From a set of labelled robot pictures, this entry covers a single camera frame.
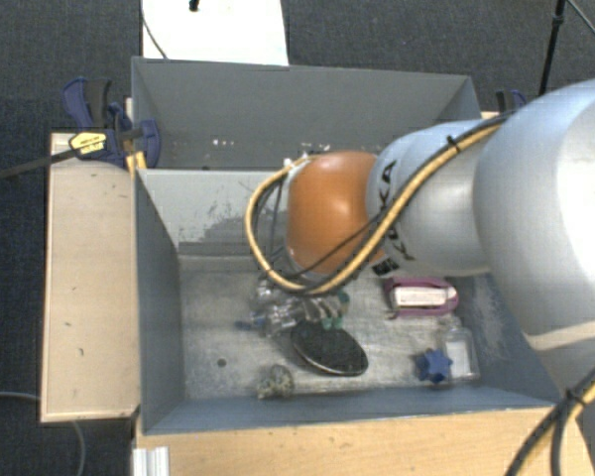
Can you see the speckled grey-brown ball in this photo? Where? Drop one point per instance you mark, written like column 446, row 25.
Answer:
column 275, row 382

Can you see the clear glass bottle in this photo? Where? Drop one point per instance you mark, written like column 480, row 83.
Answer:
column 460, row 352

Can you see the purple and white box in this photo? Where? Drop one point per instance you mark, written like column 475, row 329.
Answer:
column 421, row 297

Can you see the grey metal bin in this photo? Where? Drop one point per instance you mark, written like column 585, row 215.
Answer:
column 208, row 117

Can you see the pale wood board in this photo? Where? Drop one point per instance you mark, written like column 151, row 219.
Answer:
column 89, row 275

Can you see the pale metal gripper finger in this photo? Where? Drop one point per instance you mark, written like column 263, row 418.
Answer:
column 277, row 322
column 268, row 298

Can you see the dark blue star-shaped toy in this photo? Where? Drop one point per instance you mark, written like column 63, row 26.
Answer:
column 433, row 366

